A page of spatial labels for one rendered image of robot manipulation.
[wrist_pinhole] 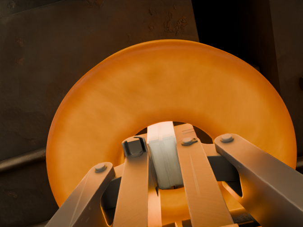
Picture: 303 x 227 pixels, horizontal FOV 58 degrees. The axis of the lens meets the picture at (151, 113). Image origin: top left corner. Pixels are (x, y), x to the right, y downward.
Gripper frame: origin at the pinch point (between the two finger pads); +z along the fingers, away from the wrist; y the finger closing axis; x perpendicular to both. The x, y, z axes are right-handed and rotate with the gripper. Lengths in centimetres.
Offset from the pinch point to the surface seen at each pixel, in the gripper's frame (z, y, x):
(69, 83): 7.0, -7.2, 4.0
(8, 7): 12.9, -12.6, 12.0
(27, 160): 5.4, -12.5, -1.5
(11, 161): 5.5, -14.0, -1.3
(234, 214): -2.7, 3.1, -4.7
